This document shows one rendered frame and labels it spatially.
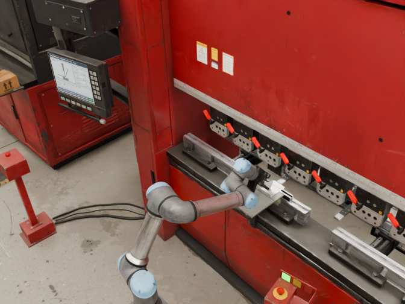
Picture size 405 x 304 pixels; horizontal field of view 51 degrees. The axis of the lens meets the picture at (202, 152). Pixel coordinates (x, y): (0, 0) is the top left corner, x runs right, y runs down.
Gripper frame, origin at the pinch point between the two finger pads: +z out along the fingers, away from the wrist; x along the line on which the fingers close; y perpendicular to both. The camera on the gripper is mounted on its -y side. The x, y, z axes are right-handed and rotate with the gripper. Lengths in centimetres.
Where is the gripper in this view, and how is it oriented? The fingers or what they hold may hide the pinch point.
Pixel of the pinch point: (264, 187)
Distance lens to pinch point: 241.9
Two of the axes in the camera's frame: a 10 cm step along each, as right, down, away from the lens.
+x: -6.6, -4.3, 6.1
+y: 5.6, -8.3, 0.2
